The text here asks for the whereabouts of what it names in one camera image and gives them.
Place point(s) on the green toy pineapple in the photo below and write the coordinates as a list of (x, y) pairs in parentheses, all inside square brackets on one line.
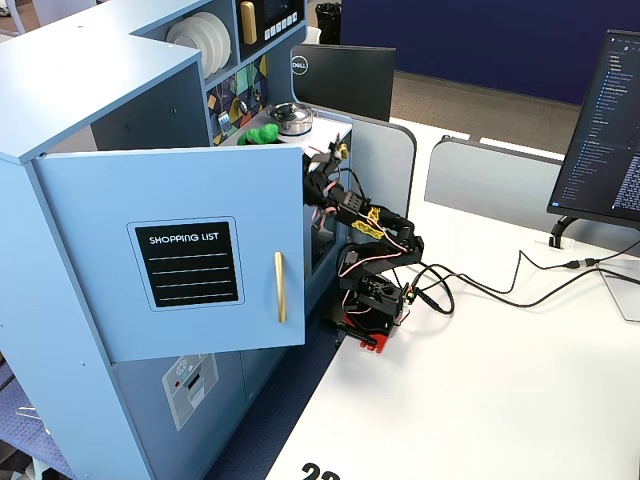
[(260, 135)]

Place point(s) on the black Dell monitor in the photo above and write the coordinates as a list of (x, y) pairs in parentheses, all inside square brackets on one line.
[(350, 80)]

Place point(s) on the gray desk divider panel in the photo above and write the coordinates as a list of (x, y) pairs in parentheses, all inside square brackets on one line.
[(480, 185), (385, 165)]

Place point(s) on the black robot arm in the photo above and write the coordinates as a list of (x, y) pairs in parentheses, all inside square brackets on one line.
[(400, 230)]

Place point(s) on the blue door with dispenser print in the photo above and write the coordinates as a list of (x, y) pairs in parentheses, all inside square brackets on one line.
[(145, 430)]

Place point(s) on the black toy microwave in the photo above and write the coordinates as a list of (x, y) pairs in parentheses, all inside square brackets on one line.
[(280, 12)]

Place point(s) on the blue door with shopping list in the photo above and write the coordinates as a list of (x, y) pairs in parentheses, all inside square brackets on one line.
[(90, 310)]

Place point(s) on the colourful mosaic backsplash panel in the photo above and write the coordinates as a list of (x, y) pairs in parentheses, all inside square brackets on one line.
[(252, 75)]

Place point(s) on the black monitor showing code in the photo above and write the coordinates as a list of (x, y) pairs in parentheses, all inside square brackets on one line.
[(610, 125)]

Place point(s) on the dark blue office partition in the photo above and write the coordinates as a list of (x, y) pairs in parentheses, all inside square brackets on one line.
[(500, 40)]

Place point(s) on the black trash bin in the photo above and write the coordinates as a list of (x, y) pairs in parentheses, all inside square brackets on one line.
[(328, 22)]

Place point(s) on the gray flat plate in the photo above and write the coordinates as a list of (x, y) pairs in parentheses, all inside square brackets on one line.
[(627, 300)]

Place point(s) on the silver toy ladle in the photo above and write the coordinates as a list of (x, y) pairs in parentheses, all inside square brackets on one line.
[(242, 106)]

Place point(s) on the gold stove knob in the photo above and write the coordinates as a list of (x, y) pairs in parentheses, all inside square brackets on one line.
[(344, 149)]

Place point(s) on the silver metal pot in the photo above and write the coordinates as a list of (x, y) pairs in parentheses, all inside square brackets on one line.
[(295, 127)]

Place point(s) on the black shopping list label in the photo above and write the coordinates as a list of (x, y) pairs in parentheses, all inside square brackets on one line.
[(190, 280)]

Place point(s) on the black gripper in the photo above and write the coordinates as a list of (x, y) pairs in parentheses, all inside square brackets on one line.
[(318, 172)]

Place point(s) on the silver pot lid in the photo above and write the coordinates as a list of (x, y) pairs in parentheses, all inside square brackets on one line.
[(290, 112)]

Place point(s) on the light blue toy kitchen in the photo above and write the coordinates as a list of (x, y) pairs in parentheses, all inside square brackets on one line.
[(75, 75)]

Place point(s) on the silver toy spatula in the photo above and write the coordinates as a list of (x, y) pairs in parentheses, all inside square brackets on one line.
[(224, 120)]

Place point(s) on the white plate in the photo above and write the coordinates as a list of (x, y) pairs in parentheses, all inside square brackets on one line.
[(214, 47), (225, 40), (184, 39)]

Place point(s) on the red table clamp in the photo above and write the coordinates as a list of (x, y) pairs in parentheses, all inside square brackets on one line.
[(377, 343)]

